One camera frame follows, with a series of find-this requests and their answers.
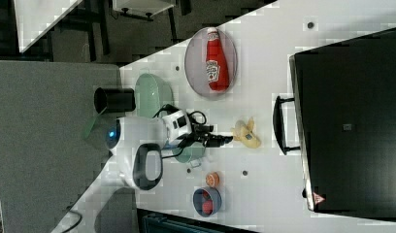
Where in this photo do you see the grey round plate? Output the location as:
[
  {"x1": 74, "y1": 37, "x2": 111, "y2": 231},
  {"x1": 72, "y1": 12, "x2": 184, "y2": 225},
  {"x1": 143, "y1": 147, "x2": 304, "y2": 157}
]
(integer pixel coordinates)
[{"x1": 184, "y1": 27, "x2": 238, "y2": 98}]

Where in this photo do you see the orange slice toy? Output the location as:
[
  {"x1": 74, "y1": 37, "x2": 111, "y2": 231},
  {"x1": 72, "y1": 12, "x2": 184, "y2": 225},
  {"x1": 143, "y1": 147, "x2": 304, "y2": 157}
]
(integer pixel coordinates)
[{"x1": 206, "y1": 172, "x2": 219, "y2": 187}]

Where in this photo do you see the plush peeled banana toy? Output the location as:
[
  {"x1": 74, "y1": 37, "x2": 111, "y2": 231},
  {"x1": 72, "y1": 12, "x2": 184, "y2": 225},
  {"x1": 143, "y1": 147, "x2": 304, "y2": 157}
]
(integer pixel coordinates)
[{"x1": 231, "y1": 117, "x2": 261, "y2": 149}]

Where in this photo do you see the green mug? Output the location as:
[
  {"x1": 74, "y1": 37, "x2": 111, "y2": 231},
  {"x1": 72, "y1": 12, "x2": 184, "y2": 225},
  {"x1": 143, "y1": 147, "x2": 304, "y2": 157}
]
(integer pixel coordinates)
[{"x1": 173, "y1": 143, "x2": 206, "y2": 168}]

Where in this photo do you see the black cylinder cup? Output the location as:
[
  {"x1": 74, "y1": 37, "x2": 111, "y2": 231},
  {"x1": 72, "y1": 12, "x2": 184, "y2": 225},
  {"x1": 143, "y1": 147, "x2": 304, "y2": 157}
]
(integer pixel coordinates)
[{"x1": 93, "y1": 87, "x2": 136, "y2": 114}]

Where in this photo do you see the blue bowl with red fruit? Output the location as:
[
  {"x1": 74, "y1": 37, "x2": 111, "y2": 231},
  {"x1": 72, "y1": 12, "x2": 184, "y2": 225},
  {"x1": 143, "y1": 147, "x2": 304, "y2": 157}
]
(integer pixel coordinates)
[{"x1": 192, "y1": 186, "x2": 222, "y2": 217}]

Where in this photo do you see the black oven appliance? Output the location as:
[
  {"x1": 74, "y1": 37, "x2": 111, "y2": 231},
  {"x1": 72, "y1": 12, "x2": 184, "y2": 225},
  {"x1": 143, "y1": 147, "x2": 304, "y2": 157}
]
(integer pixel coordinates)
[{"x1": 288, "y1": 28, "x2": 396, "y2": 222}]

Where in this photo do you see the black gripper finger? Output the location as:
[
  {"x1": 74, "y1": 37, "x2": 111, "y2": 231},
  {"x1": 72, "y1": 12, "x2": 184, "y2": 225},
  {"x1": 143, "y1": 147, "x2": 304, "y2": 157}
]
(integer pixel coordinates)
[{"x1": 215, "y1": 135, "x2": 233, "y2": 147}]

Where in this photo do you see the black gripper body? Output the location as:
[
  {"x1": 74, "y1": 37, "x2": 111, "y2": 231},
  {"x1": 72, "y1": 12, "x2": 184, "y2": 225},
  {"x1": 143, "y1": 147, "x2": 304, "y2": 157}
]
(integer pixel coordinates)
[{"x1": 179, "y1": 111, "x2": 219, "y2": 149}]

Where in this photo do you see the white cart with casters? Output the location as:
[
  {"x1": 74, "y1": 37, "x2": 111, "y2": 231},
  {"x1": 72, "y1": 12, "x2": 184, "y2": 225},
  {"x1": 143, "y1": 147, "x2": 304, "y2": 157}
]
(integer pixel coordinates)
[{"x1": 112, "y1": 0, "x2": 176, "y2": 21}]

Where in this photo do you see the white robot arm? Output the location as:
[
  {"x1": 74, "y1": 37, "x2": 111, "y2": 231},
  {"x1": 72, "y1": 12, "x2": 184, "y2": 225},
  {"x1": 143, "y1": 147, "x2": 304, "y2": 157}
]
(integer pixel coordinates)
[{"x1": 50, "y1": 106, "x2": 233, "y2": 233}]

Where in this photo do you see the white side table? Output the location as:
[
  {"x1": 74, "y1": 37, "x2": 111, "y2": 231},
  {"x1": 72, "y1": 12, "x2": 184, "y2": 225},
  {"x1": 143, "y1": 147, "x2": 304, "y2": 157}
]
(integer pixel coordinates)
[{"x1": 13, "y1": 0, "x2": 83, "y2": 52}]

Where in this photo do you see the red ketchup bottle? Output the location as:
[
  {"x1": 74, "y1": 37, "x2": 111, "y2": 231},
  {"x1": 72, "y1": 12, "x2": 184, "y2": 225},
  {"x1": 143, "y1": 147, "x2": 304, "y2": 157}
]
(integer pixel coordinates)
[{"x1": 206, "y1": 27, "x2": 230, "y2": 91}]

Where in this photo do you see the teal crate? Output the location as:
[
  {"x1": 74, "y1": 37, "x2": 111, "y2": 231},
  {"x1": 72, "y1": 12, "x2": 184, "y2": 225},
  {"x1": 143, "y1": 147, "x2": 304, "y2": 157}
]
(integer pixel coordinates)
[{"x1": 142, "y1": 215, "x2": 238, "y2": 233}]

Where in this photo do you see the green colander bowl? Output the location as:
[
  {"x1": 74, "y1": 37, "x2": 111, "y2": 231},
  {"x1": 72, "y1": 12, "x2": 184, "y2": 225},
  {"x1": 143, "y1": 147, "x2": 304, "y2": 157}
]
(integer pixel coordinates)
[{"x1": 135, "y1": 73, "x2": 174, "y2": 118}]

